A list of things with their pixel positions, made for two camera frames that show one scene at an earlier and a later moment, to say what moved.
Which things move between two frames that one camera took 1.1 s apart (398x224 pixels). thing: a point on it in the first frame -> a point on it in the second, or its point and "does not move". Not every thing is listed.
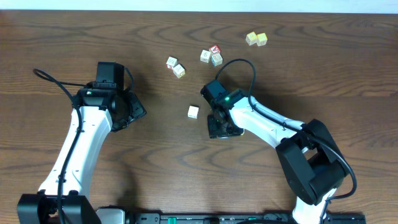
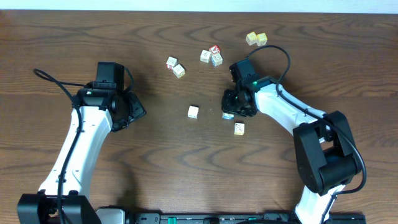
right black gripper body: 217,127 -> 234,103
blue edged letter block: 216,60 does not move
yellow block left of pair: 251,38 does not move
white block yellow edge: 179,71 does not move
